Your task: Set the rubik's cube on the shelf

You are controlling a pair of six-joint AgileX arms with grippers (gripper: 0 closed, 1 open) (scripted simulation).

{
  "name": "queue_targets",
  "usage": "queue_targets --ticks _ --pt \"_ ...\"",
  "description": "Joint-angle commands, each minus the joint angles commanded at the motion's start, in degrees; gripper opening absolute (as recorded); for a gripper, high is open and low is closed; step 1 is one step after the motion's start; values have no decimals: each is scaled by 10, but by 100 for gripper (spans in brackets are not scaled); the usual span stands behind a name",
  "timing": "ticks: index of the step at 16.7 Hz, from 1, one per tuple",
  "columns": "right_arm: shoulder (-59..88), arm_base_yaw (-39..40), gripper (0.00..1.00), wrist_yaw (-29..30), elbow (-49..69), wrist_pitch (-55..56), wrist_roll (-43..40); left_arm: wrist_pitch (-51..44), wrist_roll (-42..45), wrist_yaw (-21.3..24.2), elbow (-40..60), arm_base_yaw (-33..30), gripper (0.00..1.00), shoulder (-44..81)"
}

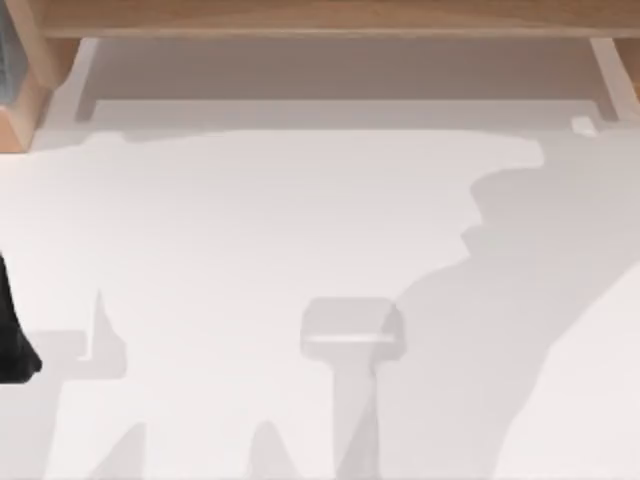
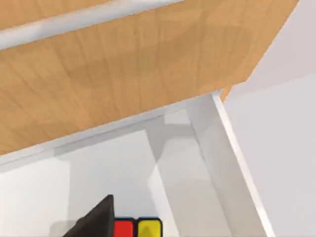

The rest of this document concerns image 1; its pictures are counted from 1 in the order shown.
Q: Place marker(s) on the wooden cupboard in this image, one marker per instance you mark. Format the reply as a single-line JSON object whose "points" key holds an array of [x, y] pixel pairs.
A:
{"points": [[320, 17]]}

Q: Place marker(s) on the small white block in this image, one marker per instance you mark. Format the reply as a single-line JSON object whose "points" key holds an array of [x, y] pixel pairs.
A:
{"points": [[582, 125]]}

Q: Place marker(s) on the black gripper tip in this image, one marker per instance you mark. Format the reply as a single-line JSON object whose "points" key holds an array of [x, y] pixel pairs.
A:
{"points": [[12, 345]]}

